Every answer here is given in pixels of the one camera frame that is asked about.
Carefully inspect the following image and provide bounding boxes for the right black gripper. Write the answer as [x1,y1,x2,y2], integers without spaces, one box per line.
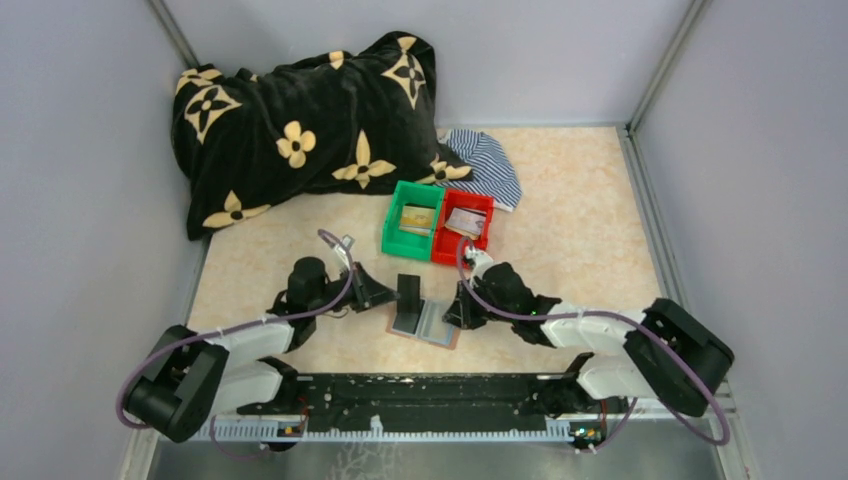
[442,276,517,330]

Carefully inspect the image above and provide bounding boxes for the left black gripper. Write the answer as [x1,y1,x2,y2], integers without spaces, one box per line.
[310,261,401,316]

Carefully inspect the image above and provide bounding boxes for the pink leather card holder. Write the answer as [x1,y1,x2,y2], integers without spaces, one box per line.
[385,299,459,350]

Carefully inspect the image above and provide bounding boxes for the black VIP card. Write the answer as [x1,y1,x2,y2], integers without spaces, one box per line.
[392,273,423,336]

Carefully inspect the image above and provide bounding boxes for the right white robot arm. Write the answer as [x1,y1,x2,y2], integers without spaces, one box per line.
[443,246,735,417]

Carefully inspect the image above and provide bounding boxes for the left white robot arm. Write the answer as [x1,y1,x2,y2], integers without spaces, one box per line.
[115,230,399,442]

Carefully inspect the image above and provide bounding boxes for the silver VIP card stack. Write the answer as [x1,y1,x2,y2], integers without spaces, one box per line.
[444,208,487,240]

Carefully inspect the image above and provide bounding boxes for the gold card stack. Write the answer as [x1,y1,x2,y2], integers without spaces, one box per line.
[398,204,435,236]

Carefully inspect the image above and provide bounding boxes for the green plastic bin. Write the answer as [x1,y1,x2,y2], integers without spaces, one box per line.
[381,181,445,261]

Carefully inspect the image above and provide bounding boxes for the red plastic bin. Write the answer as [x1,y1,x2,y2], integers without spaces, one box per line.
[431,189,494,265]

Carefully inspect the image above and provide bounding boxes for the blue striped cloth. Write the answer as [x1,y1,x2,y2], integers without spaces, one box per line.
[439,129,523,212]

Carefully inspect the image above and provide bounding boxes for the black floral blanket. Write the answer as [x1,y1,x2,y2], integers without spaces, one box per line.
[171,31,474,240]

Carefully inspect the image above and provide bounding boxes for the white toothed cable rail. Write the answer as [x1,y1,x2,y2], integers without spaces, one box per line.
[190,415,574,443]

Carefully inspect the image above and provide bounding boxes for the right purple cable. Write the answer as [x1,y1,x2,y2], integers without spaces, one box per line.
[455,237,731,448]

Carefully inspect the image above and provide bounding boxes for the purple cable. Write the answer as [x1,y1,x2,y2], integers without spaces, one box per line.
[116,229,355,431]
[455,237,731,448]

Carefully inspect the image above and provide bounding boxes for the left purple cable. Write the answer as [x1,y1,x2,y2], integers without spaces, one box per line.
[116,229,355,431]

